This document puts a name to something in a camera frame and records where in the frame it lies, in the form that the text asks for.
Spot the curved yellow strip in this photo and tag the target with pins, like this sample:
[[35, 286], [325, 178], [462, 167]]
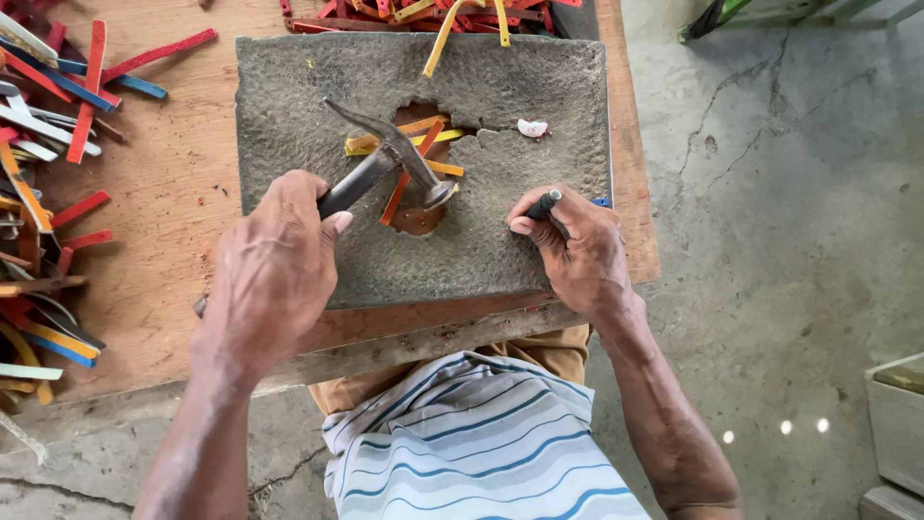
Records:
[[442, 40]]

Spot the wooden work board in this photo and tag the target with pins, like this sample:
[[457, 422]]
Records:
[[173, 217]]

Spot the short yellow-orange strip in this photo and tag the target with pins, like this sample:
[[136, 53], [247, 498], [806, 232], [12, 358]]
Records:
[[446, 168]]

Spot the heap of red brown strips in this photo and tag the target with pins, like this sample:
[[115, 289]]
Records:
[[433, 18]]

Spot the worn grey cutting mat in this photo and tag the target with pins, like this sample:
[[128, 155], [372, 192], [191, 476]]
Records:
[[520, 94]]

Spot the grey concrete box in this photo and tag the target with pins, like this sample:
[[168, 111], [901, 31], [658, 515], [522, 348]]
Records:
[[899, 426]]

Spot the tan shorts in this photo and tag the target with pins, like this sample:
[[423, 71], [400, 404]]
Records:
[[548, 354]]

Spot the large heap of coloured strips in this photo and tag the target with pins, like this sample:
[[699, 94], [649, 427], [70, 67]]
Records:
[[43, 144]]

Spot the long yellow strip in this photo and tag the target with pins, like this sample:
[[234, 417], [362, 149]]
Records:
[[444, 136]]

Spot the short straight yellow strip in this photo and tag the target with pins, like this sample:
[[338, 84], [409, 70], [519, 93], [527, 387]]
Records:
[[502, 25]]

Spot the black punch tool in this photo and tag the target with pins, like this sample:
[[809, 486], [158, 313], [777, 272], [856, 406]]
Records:
[[543, 204]]

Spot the orange-yellow strip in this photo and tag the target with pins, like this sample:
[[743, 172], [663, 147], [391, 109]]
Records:
[[419, 124]]

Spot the person's right hand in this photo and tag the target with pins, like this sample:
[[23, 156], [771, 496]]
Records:
[[588, 260]]

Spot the striped white blue shirt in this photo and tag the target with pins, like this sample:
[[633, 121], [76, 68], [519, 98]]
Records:
[[469, 448]]

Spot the red-orange strip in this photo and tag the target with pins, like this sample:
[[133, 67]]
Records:
[[398, 191]]

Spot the white scrap piece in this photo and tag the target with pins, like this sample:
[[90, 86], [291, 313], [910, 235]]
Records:
[[533, 128]]

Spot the person's left hand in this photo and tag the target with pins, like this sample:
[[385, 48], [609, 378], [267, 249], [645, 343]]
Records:
[[267, 282]]

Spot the grey concrete block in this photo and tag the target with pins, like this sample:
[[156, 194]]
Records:
[[891, 504]]

